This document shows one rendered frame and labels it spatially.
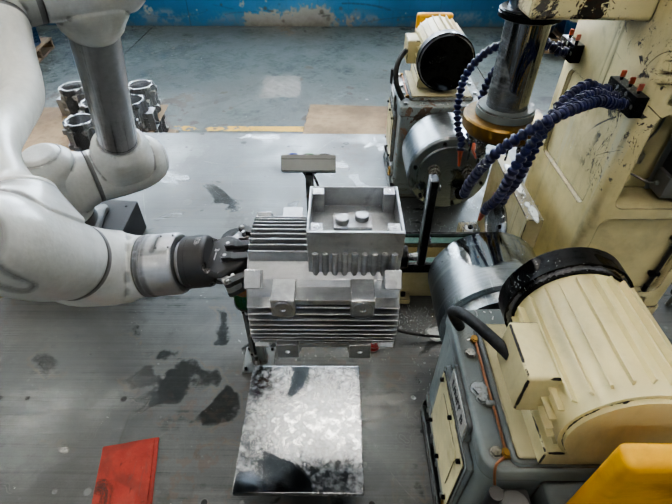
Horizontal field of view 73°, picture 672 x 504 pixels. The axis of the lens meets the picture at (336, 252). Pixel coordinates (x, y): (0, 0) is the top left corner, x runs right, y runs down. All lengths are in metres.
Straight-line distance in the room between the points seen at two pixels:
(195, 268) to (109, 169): 0.83
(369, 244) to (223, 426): 0.70
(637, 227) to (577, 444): 0.70
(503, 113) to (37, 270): 0.91
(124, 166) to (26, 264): 0.89
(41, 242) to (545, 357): 0.59
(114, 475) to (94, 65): 0.87
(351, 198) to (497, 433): 0.40
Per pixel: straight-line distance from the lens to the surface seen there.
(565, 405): 0.62
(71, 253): 0.58
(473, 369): 0.79
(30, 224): 0.55
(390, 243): 0.56
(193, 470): 1.11
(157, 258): 0.65
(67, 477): 1.21
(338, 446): 0.96
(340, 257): 0.57
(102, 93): 1.22
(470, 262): 0.98
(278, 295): 0.57
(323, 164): 1.42
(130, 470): 1.15
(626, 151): 1.08
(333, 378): 1.03
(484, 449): 0.72
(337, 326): 0.61
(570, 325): 0.65
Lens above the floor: 1.79
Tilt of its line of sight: 42 degrees down
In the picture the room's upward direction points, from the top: straight up
